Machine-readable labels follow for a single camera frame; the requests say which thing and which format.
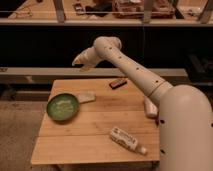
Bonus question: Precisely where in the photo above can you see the green ceramic bowl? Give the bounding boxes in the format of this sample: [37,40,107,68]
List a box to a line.
[46,93,79,121]

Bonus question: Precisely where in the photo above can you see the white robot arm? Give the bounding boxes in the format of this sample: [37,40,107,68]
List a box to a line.
[73,37,213,171]

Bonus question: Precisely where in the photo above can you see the small brown box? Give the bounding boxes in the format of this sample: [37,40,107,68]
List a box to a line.
[109,78,127,89]

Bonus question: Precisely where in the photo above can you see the wooden table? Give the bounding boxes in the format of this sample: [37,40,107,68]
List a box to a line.
[31,79,159,165]

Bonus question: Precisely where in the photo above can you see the white plastic bottle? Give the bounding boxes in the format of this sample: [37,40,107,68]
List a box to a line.
[109,127,147,155]

